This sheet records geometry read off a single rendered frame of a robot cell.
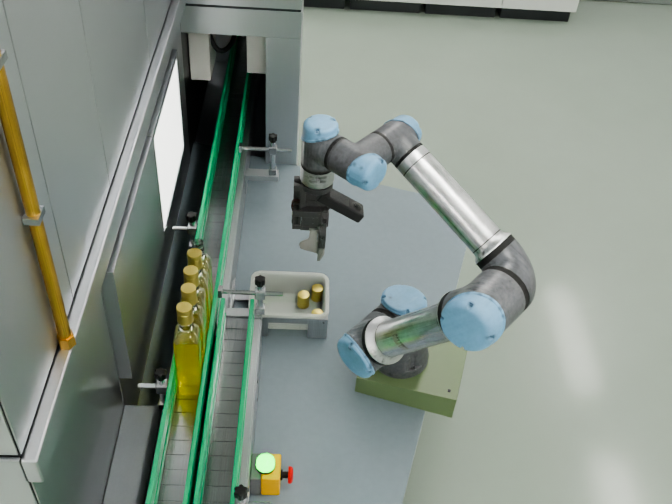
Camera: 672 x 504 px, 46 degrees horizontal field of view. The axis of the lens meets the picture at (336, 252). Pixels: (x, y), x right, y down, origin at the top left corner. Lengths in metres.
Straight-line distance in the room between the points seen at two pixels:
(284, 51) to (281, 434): 1.22
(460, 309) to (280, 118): 1.36
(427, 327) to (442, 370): 0.45
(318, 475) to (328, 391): 0.25
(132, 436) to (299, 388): 0.47
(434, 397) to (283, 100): 1.15
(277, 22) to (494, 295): 1.31
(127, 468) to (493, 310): 0.88
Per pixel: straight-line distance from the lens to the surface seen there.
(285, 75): 2.63
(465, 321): 1.54
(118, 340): 1.77
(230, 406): 1.92
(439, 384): 2.08
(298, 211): 1.74
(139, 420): 1.92
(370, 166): 1.57
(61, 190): 1.38
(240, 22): 2.55
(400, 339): 1.75
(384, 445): 2.03
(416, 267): 2.47
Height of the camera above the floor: 2.44
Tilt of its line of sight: 43 degrees down
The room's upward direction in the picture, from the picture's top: 5 degrees clockwise
